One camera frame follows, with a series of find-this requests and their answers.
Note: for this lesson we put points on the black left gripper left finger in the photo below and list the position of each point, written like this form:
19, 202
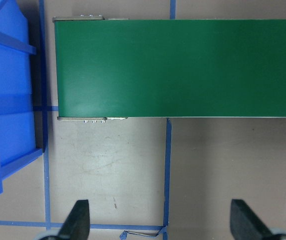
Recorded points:
77, 224

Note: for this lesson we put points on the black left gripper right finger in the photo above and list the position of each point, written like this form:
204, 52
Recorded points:
245, 224

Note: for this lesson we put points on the blue plastic bin near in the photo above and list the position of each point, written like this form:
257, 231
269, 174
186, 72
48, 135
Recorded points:
17, 134

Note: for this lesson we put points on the green conveyor belt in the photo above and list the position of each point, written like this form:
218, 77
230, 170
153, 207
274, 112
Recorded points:
219, 68

